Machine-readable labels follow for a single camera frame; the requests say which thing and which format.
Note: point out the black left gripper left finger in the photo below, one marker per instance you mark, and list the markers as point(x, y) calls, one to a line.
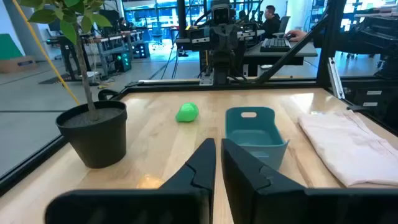
point(174, 205)

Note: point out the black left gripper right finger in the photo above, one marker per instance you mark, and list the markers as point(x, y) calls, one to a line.
point(280, 205)

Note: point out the tan toy potato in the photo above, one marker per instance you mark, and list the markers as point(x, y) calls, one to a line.
point(149, 183)

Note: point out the bright green toy produce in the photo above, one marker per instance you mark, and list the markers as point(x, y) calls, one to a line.
point(187, 112)

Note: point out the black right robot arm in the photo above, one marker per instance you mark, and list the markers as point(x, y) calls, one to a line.
point(222, 65)

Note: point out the person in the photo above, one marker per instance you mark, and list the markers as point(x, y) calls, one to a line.
point(271, 25)

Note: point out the black computer keyboard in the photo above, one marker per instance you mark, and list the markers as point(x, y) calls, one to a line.
point(275, 45)

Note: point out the grey office desk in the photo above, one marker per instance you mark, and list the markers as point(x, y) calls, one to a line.
point(280, 57)

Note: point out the grey office chair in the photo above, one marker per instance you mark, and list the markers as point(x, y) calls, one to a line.
point(284, 25)

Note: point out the blue office chair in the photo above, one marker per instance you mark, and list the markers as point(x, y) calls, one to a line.
point(157, 32)

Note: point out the person's hand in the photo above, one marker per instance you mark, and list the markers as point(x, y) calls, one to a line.
point(297, 35)

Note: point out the teal plastic bin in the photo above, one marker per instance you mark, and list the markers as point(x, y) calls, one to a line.
point(255, 137)

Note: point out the folded pale pink cloth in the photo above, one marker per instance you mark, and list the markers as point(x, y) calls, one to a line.
point(351, 149)

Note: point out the black plant pot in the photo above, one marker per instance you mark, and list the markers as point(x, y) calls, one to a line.
point(93, 140)

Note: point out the computer tower with green lights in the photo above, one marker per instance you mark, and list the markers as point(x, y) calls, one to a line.
point(123, 61)

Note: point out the metal-legged workbench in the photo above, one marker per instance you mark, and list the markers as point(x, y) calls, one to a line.
point(102, 46)

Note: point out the green leafy plant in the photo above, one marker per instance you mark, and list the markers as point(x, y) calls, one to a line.
point(84, 71)

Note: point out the cardboard box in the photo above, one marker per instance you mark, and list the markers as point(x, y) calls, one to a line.
point(17, 64)

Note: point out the green panel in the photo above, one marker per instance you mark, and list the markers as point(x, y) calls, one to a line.
point(9, 46)

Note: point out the black metal table frame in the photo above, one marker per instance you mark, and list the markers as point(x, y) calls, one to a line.
point(280, 84)

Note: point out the short aluminium rail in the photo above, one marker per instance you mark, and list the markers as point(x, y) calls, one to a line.
point(335, 77)

